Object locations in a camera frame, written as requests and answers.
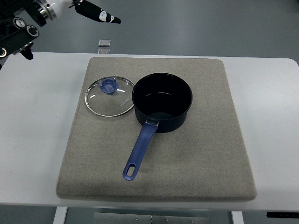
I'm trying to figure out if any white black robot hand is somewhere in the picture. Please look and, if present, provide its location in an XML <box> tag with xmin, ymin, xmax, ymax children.
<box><xmin>46</xmin><ymin>0</ymin><xmax>121</xmax><ymax>24</ymax></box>

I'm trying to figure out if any glass pot lid blue knob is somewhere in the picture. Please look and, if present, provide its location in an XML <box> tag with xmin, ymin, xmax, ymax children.
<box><xmin>84</xmin><ymin>76</ymin><xmax>135</xmax><ymax>117</ymax></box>

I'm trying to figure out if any silver floor plate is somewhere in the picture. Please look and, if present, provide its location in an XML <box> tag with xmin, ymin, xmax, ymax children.
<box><xmin>98</xmin><ymin>39</ymin><xmax>111</xmax><ymax>47</ymax></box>
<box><xmin>98</xmin><ymin>48</ymin><xmax>110</xmax><ymax>54</ymax></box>

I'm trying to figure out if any white right table leg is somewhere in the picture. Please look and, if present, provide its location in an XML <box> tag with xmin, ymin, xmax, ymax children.
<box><xmin>231</xmin><ymin>211</ymin><xmax>244</xmax><ymax>224</ymax></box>

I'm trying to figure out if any lower silver floor plate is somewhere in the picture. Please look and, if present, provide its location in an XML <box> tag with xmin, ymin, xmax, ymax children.
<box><xmin>98</xmin><ymin>48</ymin><xmax>110</xmax><ymax>54</ymax></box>

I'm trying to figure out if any black table control panel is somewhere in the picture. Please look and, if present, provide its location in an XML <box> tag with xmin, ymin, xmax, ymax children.
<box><xmin>266</xmin><ymin>212</ymin><xmax>299</xmax><ymax>219</ymax></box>

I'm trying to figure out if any white left table leg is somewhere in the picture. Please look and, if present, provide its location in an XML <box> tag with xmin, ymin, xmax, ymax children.
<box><xmin>53</xmin><ymin>207</ymin><xmax>68</xmax><ymax>224</ymax></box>

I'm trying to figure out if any metal table base plate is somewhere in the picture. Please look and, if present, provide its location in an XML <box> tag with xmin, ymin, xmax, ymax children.
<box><xmin>93</xmin><ymin>212</ymin><xmax>211</xmax><ymax>224</ymax></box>

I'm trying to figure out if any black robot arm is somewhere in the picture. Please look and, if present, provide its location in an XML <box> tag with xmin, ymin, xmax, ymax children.
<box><xmin>0</xmin><ymin>0</ymin><xmax>57</xmax><ymax>60</ymax></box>

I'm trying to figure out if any white table leg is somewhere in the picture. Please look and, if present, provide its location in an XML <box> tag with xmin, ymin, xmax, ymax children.
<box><xmin>231</xmin><ymin>211</ymin><xmax>244</xmax><ymax>224</ymax></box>
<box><xmin>53</xmin><ymin>207</ymin><xmax>68</xmax><ymax>224</ymax></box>

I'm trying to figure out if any upper silver floor plate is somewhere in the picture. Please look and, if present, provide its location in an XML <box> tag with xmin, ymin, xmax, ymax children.
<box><xmin>98</xmin><ymin>39</ymin><xmax>111</xmax><ymax>47</ymax></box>

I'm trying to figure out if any dark pot with blue handle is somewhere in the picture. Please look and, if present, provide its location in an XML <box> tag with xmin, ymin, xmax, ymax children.
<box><xmin>122</xmin><ymin>73</ymin><xmax>192</xmax><ymax>181</ymax></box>

